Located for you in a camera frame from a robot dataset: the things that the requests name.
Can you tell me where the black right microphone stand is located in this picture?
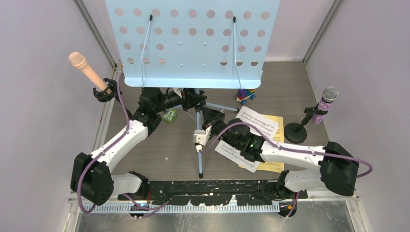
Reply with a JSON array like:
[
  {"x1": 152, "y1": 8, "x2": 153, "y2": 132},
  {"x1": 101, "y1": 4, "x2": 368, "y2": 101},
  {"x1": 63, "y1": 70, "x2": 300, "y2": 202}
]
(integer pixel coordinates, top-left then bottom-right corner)
[{"x1": 284, "y1": 107, "x2": 328, "y2": 144}]

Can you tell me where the colourful toy brick car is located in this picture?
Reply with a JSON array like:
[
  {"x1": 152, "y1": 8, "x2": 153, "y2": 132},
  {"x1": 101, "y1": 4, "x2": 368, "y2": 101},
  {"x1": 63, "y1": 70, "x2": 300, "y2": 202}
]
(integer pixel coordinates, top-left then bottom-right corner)
[{"x1": 236, "y1": 89, "x2": 256, "y2": 104}]

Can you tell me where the yellow sheet music page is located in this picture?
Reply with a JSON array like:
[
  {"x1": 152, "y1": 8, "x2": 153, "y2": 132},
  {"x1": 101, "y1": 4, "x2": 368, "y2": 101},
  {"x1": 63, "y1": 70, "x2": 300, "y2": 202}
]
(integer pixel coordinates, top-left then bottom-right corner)
[{"x1": 238, "y1": 113, "x2": 285, "y2": 173}]

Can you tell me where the beige microphone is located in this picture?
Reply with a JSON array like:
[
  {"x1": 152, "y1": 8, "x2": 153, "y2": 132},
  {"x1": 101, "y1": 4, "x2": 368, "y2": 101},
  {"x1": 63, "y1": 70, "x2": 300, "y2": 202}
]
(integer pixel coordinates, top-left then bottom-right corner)
[{"x1": 68, "y1": 52, "x2": 107, "y2": 91}]

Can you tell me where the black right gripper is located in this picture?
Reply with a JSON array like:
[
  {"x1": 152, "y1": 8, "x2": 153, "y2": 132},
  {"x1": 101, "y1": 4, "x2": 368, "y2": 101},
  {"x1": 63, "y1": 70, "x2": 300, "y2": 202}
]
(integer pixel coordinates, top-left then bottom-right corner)
[{"x1": 203, "y1": 107, "x2": 241, "y2": 150}]

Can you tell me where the purple glitter microphone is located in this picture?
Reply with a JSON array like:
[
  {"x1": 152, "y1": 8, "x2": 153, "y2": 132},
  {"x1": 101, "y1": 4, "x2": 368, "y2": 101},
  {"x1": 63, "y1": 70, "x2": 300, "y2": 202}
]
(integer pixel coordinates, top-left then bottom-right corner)
[{"x1": 312, "y1": 87, "x2": 338, "y2": 125}]

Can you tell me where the light blue music stand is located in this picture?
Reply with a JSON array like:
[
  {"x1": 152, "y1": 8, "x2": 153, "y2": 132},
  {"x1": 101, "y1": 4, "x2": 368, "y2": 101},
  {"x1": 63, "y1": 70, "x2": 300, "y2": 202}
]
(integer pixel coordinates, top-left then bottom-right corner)
[{"x1": 105, "y1": 0, "x2": 281, "y2": 179}]

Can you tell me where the white sheet music page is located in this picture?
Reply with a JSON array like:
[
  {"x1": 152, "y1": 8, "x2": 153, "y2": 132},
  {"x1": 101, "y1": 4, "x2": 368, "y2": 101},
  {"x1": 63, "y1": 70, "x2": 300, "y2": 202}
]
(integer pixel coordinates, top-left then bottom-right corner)
[{"x1": 215, "y1": 107, "x2": 284, "y2": 173}]

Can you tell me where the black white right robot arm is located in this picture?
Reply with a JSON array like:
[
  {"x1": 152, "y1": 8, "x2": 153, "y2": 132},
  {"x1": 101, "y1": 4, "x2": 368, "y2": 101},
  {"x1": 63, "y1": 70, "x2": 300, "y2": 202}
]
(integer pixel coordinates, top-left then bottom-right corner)
[{"x1": 202, "y1": 107, "x2": 359, "y2": 199}]

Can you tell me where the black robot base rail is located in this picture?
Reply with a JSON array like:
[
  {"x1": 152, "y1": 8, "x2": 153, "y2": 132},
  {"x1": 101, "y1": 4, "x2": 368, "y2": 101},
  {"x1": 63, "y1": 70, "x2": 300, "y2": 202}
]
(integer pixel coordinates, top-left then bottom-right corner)
[{"x1": 128, "y1": 180, "x2": 295, "y2": 206}]

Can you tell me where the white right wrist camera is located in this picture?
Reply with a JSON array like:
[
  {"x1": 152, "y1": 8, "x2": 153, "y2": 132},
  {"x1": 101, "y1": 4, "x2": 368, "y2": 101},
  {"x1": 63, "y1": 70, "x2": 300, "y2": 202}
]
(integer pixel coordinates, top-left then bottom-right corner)
[{"x1": 193, "y1": 126, "x2": 212, "y2": 152}]

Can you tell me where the black left microphone stand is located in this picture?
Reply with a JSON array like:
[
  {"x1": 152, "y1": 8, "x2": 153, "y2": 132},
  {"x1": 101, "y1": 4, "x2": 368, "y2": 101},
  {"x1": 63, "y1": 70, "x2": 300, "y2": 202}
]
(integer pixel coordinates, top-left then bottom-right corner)
[{"x1": 93, "y1": 78, "x2": 132, "y2": 120}]

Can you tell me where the black microphone stand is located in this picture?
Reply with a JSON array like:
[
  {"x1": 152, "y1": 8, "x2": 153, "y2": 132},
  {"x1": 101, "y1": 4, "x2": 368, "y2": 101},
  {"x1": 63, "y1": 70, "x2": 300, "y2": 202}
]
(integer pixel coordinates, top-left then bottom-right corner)
[
  {"x1": 284, "y1": 107, "x2": 328, "y2": 144},
  {"x1": 93, "y1": 78, "x2": 132, "y2": 120}
]

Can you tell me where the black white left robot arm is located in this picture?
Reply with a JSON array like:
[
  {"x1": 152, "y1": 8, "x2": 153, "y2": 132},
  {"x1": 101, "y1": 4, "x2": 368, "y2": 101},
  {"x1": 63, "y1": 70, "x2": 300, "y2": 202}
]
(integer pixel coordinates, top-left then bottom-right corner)
[{"x1": 71, "y1": 87, "x2": 207, "y2": 206}]

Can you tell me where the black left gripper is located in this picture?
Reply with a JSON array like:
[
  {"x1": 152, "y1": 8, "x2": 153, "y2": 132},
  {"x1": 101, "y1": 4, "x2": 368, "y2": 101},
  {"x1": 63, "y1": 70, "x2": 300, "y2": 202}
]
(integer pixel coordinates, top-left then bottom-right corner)
[{"x1": 155, "y1": 86, "x2": 207, "y2": 114}]

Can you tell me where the green number five toy block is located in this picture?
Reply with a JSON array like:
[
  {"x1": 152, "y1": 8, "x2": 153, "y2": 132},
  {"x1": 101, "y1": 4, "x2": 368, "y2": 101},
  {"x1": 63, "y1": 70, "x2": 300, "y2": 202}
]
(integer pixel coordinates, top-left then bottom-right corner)
[{"x1": 162, "y1": 109, "x2": 177, "y2": 123}]

